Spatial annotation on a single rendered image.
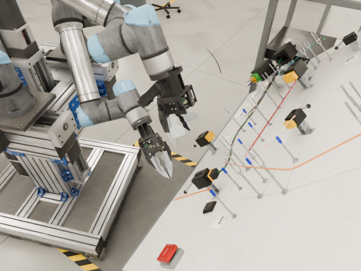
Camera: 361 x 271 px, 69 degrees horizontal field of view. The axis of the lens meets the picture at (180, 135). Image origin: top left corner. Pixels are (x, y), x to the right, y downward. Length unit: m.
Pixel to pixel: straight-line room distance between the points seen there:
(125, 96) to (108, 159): 1.33
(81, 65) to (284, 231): 0.80
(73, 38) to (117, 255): 1.44
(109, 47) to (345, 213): 0.60
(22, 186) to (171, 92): 1.74
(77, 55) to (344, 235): 0.89
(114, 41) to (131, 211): 1.61
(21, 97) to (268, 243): 0.99
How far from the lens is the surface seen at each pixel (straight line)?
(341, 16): 3.79
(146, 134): 0.86
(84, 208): 1.97
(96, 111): 0.98
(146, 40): 0.65
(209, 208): 0.82
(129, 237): 2.03
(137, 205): 2.14
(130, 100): 0.89
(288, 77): 1.08
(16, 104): 1.18
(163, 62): 0.66
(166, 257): 0.76
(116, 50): 0.69
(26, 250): 2.23
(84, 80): 0.99
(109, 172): 2.10
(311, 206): 0.60
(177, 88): 0.67
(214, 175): 0.80
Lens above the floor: 1.84
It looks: 45 degrees down
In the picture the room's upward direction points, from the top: straight up
